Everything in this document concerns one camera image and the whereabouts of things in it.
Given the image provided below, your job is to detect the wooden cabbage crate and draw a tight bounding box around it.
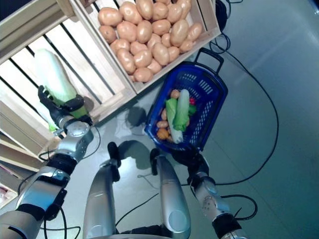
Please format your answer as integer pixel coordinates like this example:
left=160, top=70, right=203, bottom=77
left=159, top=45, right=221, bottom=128
left=0, top=0, right=137, bottom=152

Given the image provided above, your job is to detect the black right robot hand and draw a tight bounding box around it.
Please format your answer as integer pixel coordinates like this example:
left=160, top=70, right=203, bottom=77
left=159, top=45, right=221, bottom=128
left=171, top=148, right=210, bottom=179

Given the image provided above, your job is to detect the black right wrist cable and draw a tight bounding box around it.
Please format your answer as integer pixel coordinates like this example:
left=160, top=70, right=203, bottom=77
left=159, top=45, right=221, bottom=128
left=220, top=194, right=258, bottom=221

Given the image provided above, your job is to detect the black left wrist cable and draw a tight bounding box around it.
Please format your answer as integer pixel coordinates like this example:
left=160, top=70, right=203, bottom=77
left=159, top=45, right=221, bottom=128
left=38, top=124, right=102, bottom=163

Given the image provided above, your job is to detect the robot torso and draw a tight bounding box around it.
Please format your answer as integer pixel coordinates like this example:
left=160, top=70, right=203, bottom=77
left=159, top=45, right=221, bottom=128
left=113, top=224, right=172, bottom=239

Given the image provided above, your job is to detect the white string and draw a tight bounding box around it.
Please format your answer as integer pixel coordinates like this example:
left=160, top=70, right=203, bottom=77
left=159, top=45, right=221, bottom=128
left=138, top=174, right=156, bottom=188

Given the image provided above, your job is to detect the black left robot foot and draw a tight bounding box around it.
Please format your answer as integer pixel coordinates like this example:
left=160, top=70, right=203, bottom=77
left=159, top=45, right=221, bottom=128
left=107, top=141, right=122, bottom=182

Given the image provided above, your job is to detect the wooden display shelf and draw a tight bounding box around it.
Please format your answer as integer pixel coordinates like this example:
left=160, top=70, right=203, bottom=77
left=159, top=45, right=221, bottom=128
left=0, top=99, right=60, bottom=210

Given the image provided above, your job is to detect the thin black floor cable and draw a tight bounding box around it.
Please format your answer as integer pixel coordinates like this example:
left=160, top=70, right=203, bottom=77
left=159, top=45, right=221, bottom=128
left=115, top=193, right=160, bottom=225

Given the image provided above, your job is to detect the long black floor cable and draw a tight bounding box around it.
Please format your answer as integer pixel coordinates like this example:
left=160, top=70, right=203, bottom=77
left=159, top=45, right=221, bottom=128
left=209, top=32, right=280, bottom=187

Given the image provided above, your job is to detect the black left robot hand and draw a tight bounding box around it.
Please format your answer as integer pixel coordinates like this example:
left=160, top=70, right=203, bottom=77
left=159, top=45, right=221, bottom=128
left=37, top=85, right=85, bottom=125

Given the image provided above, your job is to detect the black round object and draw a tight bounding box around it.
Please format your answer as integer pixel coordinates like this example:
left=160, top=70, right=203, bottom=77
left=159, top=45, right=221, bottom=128
left=215, top=0, right=229, bottom=33

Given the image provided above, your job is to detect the wooden potato crate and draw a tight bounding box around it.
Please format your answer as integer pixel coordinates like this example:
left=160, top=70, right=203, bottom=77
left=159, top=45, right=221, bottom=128
left=73, top=0, right=222, bottom=95

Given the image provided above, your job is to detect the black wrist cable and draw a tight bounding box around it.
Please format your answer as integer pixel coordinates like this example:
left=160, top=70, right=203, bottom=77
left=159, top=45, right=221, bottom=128
left=38, top=124, right=102, bottom=163
left=220, top=194, right=258, bottom=221

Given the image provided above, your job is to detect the blue plastic shopping basket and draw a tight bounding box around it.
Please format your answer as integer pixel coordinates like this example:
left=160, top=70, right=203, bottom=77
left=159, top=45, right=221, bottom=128
left=144, top=48, right=229, bottom=153

